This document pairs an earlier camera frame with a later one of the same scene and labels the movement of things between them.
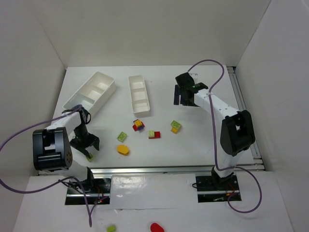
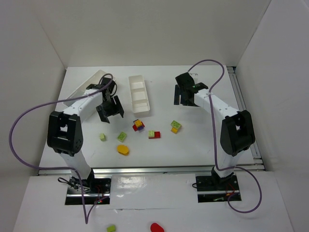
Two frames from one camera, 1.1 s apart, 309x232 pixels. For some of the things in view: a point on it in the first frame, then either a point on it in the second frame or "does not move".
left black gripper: [85, 142] → [110, 108]
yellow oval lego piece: [122, 150] does not move
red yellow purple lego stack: [138, 125] does not move
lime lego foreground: [111, 228] does not move
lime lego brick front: [91, 158] → [103, 137]
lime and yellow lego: [175, 126] does not move
